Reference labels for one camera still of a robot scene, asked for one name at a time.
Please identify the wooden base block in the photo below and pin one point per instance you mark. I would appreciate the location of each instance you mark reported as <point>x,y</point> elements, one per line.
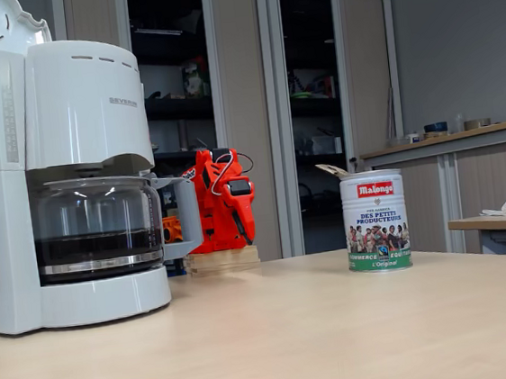
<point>224,261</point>

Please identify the dark blue bowl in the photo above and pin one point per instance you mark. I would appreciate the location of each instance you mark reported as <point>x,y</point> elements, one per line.
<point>436,127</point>

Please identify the small white cup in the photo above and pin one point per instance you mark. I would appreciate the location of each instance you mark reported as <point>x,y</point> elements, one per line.
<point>413,137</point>

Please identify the white drip coffee maker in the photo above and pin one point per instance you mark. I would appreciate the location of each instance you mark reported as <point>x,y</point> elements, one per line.
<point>78,117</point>

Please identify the pale grey storage box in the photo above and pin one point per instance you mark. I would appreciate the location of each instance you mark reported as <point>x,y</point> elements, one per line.
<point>326,145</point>

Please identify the orange plastic clamp part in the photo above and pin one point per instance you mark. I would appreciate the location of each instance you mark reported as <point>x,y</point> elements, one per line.
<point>172,229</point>

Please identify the green printed box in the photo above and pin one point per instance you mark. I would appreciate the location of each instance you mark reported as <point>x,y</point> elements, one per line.
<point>193,82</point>

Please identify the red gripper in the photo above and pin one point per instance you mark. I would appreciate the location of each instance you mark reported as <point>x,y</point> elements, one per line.
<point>239,205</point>

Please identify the tall grey shutter cabinet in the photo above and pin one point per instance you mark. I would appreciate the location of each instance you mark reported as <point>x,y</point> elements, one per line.
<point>367,73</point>
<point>244,109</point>

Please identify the red robot arm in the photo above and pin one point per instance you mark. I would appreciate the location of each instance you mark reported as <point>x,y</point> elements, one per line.
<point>207,230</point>

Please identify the low grey sideboard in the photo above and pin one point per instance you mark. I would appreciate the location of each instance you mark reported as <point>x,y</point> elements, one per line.
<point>496,173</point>

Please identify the Malongo coffee can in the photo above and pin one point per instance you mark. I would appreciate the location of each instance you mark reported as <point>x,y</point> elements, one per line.
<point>376,222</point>

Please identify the wooden side table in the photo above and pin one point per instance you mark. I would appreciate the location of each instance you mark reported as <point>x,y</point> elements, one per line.
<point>496,223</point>

